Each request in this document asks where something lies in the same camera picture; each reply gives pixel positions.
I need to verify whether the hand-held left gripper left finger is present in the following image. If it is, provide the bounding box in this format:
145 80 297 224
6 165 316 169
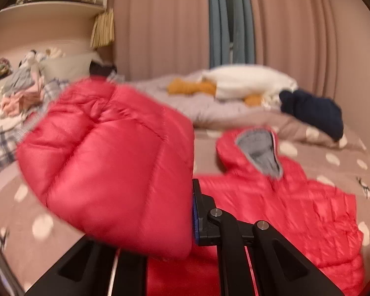
25 236 148 296

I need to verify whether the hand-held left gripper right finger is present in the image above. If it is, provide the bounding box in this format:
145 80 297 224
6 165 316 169
190 179 343 296

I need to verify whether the red puffer jacket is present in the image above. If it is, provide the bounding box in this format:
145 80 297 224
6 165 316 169
15 77 366 296

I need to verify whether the pile of pastel clothes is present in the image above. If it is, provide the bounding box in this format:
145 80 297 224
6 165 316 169
0 48 68 121

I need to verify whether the grey quilt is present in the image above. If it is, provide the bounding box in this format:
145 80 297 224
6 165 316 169
126 70 296 130

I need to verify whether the brown polka-dot blanket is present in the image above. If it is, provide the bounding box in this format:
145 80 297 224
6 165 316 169
0 123 370 296

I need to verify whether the white goose plush toy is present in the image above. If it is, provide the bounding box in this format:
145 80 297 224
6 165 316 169
167 65 298 107

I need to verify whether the navy folded garment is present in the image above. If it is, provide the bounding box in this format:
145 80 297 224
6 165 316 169
279 89 344 142

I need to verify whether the black cloth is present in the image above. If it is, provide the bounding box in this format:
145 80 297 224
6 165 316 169
89 62 117 77

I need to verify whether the grey pillow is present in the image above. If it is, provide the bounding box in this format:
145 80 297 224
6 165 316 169
40 52 102 82

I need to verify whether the blue curtain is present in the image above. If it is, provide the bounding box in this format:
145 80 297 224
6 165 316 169
208 0 255 68

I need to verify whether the pink curtain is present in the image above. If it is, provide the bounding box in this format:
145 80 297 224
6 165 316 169
111 0 370 148

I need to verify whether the yellow tassel fringe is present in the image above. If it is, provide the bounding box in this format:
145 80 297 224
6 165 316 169
90 9 115 49

